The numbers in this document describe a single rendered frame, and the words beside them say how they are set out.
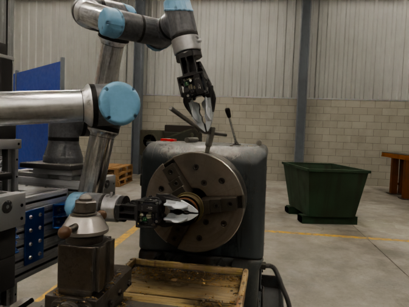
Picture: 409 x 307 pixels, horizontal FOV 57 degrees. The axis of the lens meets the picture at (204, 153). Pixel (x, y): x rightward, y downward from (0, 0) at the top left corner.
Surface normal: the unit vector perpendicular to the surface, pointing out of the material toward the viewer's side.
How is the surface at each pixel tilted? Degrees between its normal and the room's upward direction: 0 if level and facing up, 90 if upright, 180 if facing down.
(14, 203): 90
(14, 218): 90
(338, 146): 90
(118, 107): 89
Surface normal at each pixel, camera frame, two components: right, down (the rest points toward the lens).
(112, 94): 0.53, 0.05
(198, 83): -0.18, 0.04
